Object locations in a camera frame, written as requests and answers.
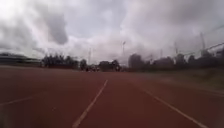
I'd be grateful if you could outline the tall floodlight pole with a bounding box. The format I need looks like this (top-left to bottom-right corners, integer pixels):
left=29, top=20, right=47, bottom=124
left=120, top=40, right=127, bottom=58

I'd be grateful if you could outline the red running track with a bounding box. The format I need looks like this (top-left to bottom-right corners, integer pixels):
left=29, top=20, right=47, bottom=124
left=0, top=65, right=224, bottom=128

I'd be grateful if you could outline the distant row of trees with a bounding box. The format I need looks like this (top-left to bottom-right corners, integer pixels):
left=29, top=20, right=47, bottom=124
left=41, top=50, right=224, bottom=73

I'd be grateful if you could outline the dry grass strip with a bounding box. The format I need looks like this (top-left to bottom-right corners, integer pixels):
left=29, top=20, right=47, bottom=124
left=143, top=67, right=224, bottom=93

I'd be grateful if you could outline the wire mesh fence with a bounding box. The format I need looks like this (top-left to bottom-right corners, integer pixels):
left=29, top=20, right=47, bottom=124
left=146, top=31, right=224, bottom=60

